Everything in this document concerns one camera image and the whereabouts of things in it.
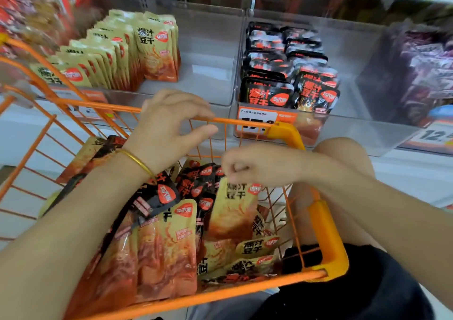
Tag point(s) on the person's left hand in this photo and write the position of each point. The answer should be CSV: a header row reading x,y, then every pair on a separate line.
x,y
170,128

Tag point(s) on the person's right hand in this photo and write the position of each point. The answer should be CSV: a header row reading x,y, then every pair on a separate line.
x,y
269,166

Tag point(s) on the yellow orange snack packet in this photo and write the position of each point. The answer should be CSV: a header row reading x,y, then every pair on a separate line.
x,y
157,54
233,213

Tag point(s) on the orange shopping cart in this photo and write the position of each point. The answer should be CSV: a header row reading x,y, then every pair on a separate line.
x,y
329,238

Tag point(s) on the row of yellow orange snacks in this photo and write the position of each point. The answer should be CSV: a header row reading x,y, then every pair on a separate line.
x,y
78,72

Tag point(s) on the pile of black orange snacks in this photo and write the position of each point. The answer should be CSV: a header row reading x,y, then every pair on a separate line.
x,y
163,252

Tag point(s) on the person's right forearm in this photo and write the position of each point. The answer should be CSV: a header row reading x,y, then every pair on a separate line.
x,y
396,217

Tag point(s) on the person's left forearm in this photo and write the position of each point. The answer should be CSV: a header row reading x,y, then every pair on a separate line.
x,y
64,245

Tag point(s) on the person's right leg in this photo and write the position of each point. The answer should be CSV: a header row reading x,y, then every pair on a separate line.
x,y
347,157

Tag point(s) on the orange blue shelf price tag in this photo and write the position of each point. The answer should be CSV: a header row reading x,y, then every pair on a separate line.
x,y
435,136

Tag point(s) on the black shorts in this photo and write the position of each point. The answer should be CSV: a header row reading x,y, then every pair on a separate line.
x,y
368,288

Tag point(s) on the pile of red tan packets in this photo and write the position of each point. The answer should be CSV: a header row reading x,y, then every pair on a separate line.
x,y
42,12

